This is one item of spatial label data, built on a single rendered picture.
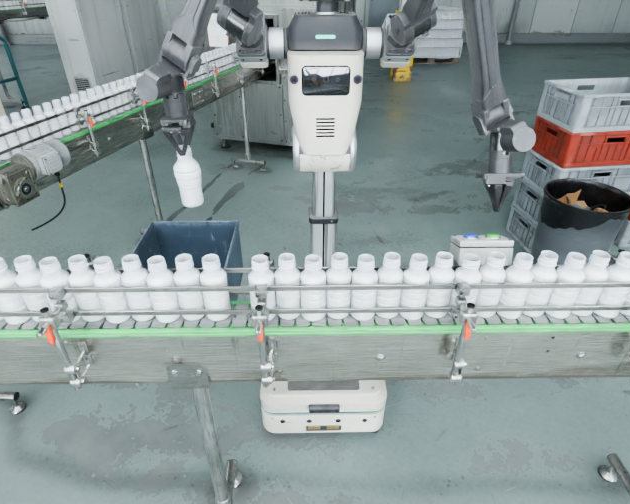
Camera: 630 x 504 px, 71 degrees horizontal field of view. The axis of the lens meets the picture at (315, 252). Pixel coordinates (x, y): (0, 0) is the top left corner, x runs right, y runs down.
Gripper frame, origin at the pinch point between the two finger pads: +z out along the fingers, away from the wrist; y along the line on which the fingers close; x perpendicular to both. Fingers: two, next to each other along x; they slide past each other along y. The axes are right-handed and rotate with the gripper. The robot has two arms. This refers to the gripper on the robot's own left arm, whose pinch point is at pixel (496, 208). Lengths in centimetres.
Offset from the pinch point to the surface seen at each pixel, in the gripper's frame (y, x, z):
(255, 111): -104, 364, -58
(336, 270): -42.8, -17.9, 11.2
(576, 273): 11.4, -18.5, 12.6
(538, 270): 3.6, -16.8, 12.2
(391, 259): -29.9, -15.1, 9.6
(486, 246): -3.4, -3.5, 9.3
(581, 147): 117, 158, -16
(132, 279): -89, -18, 13
